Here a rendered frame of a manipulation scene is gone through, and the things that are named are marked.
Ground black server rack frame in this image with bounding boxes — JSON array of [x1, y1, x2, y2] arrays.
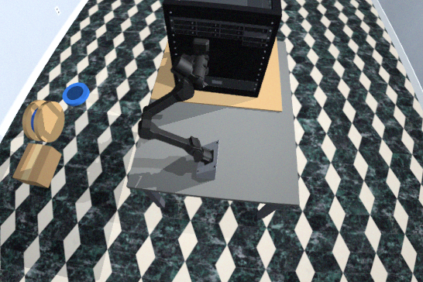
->
[[162, 0, 282, 98]]

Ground tan flat board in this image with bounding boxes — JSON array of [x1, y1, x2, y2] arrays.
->
[[150, 38, 282, 112]]

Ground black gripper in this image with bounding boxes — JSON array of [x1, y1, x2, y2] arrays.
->
[[192, 38, 209, 76]]

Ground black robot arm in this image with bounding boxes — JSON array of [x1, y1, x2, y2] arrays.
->
[[138, 53, 214, 165]]

